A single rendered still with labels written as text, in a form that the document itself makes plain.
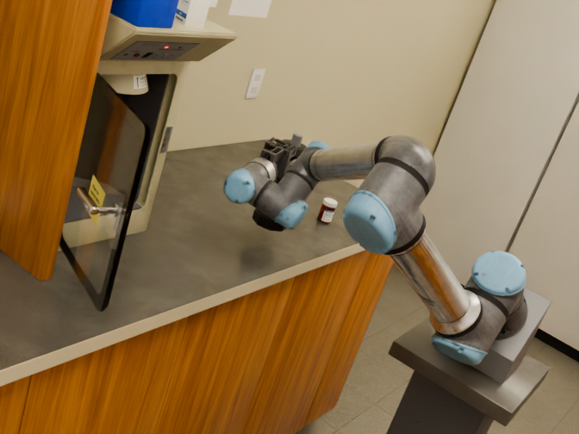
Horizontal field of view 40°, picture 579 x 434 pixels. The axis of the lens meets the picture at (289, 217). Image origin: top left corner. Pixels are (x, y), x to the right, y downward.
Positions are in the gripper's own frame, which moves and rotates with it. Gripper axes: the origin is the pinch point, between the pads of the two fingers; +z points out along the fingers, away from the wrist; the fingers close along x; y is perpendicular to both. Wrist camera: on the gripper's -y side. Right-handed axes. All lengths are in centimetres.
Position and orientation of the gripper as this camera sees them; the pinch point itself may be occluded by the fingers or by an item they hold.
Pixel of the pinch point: (290, 158)
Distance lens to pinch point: 214.7
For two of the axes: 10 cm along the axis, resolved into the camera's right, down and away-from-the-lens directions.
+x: -8.9, -4.0, 2.3
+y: 2.7, -8.6, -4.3
